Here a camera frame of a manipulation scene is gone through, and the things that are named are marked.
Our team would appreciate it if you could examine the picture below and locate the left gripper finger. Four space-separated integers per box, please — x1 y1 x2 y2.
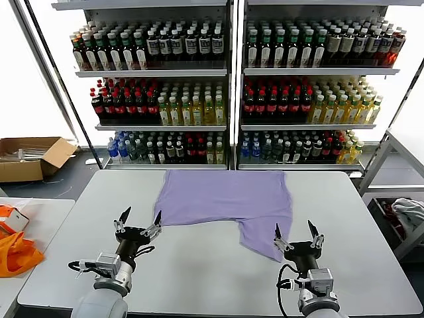
140 210 163 240
113 206 133 235

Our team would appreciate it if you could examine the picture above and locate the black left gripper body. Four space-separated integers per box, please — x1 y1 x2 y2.
115 226 151 266

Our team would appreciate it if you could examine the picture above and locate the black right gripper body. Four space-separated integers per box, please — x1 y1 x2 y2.
283 240 322 274

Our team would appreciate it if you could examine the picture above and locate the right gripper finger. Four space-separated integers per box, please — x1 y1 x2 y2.
273 223 294 252
307 219 325 248

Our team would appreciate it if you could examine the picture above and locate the purple printed T-shirt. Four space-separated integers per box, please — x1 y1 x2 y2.
153 169 294 264

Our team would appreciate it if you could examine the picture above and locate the dark storage crate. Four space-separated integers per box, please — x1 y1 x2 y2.
366 197 424 262

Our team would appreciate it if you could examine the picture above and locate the blue water bottle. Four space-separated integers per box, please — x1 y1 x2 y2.
107 137 119 165
117 138 129 165
240 140 252 164
250 140 262 164

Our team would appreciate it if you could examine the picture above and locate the clear green water bottle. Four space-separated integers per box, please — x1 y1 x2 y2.
260 138 273 164
136 138 148 164
271 138 284 164
127 138 139 164

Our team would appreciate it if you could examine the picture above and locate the red item in crate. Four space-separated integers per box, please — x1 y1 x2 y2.
380 200 407 239

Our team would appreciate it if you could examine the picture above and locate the cola bottle red cap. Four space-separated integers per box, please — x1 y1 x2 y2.
124 91 137 122
288 89 301 121
196 137 207 164
331 136 344 162
254 89 267 121
242 89 256 121
300 89 313 121
113 91 127 122
185 137 197 164
102 91 115 122
321 137 334 163
266 89 279 121
146 91 160 122
91 91 105 122
277 89 290 121
135 91 148 122

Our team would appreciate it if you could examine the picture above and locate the crumpled grey white cloth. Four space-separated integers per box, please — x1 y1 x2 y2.
390 197 424 233

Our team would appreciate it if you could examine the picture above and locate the small orange white box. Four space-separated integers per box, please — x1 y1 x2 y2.
5 208 30 232

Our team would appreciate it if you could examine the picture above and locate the orange fabric bag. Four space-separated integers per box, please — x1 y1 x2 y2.
0 204 46 278

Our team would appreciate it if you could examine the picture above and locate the open cardboard box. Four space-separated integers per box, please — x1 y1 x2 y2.
0 136 79 183

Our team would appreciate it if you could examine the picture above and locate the clear plastic tube bundle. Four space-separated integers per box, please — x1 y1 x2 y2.
0 145 46 163

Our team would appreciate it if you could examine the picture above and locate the thin black slanted pole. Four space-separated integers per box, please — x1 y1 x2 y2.
23 0 103 170

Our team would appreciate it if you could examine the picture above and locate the grey metal shelf rack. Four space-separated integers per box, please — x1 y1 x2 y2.
51 0 233 170
237 0 401 172

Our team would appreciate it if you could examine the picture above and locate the dark drink bottle green cap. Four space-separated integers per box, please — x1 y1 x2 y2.
93 31 109 71
287 28 301 69
106 31 122 71
259 28 274 69
119 30 135 71
313 28 327 69
81 32 97 71
246 28 260 69
132 30 148 70
301 28 315 69
273 28 288 69

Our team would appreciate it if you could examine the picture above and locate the dark bottle blue white label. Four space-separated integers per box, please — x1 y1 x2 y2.
353 26 368 66
379 28 394 66
366 27 382 66
170 28 185 64
158 28 172 64
146 28 160 64
184 28 199 64
197 28 212 64
211 27 225 64

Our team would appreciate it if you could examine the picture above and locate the dark bottle beige label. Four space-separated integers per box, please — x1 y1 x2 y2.
327 26 343 66
340 26 355 66

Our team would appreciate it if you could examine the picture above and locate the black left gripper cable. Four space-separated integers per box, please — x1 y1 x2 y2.
132 244 156 263

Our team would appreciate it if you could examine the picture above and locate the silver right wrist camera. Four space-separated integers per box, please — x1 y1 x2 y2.
306 268 334 292

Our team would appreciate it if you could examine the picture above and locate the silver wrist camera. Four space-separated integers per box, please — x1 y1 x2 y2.
95 252 123 278
306 268 334 292

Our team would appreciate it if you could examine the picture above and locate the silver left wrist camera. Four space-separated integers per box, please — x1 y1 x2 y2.
95 252 123 278

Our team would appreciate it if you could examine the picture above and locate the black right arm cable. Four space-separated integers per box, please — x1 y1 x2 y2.
276 263 302 318

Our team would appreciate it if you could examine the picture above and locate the black left camera cable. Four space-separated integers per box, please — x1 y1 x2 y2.
68 260 100 280

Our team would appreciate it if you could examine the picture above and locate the grey metal frame cart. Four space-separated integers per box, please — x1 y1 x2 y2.
357 129 424 262

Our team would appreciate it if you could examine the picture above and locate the grey slanted frame beam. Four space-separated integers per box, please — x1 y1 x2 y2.
8 0 80 146

